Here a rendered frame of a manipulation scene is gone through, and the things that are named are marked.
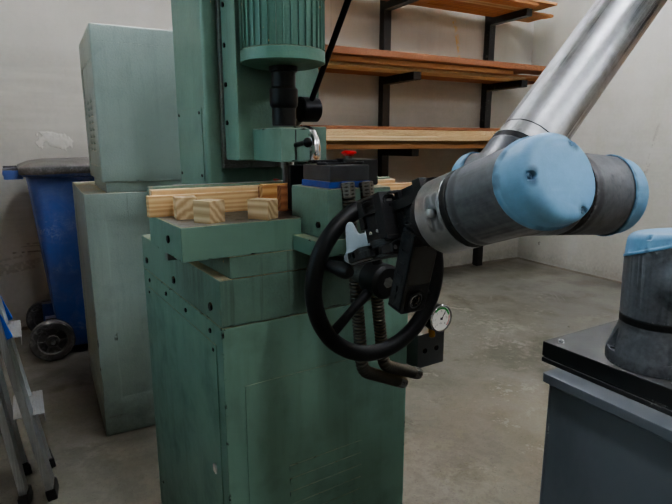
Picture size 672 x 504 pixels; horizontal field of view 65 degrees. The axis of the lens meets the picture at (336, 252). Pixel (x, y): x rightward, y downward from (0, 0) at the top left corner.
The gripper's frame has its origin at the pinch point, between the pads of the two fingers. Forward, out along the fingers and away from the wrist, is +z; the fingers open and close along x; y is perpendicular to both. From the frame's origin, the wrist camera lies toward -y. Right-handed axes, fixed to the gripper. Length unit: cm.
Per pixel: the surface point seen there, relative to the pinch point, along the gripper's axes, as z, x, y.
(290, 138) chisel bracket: 26.8, -8.6, 29.3
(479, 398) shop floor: 100, -116, -56
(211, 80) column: 44, -1, 49
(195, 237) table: 21.7, 16.1, 9.7
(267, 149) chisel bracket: 33.5, -6.3, 29.3
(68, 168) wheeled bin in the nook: 194, 14, 77
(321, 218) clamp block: 13.9, -4.4, 9.6
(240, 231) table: 21.6, 7.9, 10.0
